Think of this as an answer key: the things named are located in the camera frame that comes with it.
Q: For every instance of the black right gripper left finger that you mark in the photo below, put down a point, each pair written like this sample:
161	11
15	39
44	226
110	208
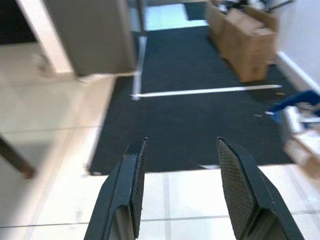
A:
117	200

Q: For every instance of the dark wood table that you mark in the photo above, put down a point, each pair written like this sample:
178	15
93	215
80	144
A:
17	160

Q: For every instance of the brown cardboard box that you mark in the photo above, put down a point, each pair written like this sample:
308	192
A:
216	22
250	47

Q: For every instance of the black floor mat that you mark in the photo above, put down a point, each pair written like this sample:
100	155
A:
187	120

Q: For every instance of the white floor tape strip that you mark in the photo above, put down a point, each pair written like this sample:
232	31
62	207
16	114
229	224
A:
200	91
140	65

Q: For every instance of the beige cabinet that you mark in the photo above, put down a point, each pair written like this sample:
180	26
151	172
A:
95	37

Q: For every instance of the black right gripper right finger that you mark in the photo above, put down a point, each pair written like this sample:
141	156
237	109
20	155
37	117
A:
252	200

